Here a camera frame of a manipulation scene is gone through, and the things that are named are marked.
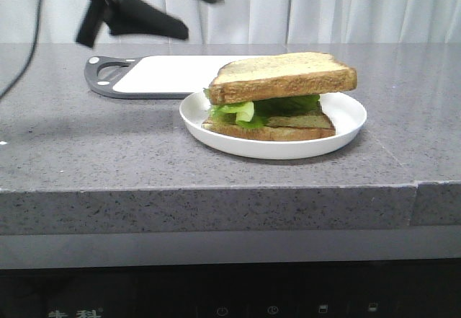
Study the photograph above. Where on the white curtain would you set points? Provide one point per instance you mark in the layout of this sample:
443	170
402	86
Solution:
261	21

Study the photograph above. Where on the white cutting board grey rim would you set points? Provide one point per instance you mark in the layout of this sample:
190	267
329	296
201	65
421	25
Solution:
153	77

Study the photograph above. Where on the green lettuce leaf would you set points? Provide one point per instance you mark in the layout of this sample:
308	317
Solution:
273	109

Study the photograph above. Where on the black appliance control panel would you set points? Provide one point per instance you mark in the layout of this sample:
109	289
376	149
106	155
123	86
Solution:
409	288

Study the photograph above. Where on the bread slice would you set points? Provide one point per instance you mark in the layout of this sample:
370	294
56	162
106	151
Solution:
312	125
284	75

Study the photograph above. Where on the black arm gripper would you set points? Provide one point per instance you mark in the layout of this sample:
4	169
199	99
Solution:
130	17

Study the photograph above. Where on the white round plate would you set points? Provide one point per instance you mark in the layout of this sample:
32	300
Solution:
347	115

